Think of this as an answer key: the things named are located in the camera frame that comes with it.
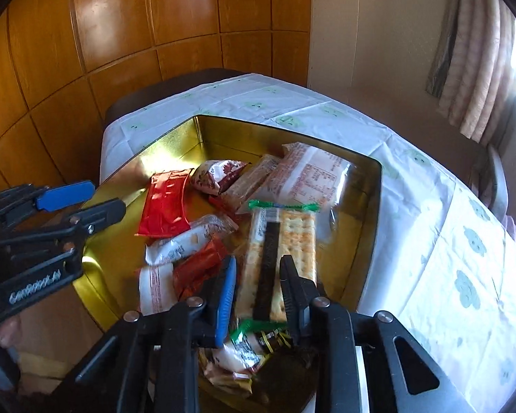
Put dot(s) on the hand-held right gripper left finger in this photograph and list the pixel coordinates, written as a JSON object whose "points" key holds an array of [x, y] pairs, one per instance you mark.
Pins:
{"points": [[223, 309]]}

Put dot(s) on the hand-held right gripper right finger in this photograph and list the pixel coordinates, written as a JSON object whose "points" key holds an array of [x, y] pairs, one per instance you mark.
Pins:
{"points": [[296, 305]]}

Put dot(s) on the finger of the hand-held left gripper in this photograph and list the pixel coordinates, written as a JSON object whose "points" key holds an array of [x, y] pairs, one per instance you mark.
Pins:
{"points": [[66, 195], [103, 215]]}

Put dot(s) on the black gold snack packet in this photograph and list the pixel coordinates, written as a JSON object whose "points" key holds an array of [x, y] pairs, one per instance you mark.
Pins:
{"points": [[266, 340]]}

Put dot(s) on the red orange snack packet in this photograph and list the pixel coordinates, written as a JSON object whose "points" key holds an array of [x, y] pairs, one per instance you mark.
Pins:
{"points": [[198, 266]]}

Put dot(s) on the white orange snack packet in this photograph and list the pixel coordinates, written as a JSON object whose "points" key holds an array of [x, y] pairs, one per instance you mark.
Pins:
{"points": [[234, 359]]}

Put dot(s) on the cracker packet with green ends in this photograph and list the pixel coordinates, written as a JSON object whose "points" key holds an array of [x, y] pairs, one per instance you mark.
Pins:
{"points": [[292, 241]]}

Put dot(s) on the small white snack packet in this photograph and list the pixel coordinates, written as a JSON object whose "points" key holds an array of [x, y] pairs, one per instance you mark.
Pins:
{"points": [[157, 288]]}

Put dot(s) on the orange nut snack packet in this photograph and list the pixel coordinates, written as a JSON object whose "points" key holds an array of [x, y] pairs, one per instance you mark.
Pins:
{"points": [[223, 380]]}

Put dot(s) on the long white snack packet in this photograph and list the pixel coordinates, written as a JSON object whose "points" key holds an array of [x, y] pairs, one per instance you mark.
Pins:
{"points": [[185, 243]]}

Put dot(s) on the white red-patterned snack packet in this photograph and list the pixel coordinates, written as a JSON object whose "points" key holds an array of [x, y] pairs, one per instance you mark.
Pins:
{"points": [[215, 176]]}

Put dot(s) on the large clear red-print packet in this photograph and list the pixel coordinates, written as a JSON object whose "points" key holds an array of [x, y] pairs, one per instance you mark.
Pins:
{"points": [[309, 176]]}

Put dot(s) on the rice bar with red ends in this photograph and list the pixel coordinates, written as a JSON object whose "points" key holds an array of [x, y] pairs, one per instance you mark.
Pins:
{"points": [[251, 183]]}

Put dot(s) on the gold tin box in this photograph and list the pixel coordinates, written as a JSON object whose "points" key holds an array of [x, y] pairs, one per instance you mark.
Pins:
{"points": [[223, 137]]}

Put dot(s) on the person's left hand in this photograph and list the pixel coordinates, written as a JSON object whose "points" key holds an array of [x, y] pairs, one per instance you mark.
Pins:
{"points": [[6, 333]]}

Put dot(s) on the white green-print tablecloth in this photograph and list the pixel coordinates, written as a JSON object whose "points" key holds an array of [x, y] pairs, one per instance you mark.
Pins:
{"points": [[413, 206]]}

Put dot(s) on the wooden wardrobe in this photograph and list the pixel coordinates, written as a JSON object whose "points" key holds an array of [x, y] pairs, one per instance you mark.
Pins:
{"points": [[112, 30]]}

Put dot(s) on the grey yellow blue sofa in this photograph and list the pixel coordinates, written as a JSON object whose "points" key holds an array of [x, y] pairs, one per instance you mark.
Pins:
{"points": [[499, 180]]}

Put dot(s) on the pink patterned curtain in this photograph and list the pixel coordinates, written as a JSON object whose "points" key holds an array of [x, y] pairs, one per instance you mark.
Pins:
{"points": [[473, 51]]}

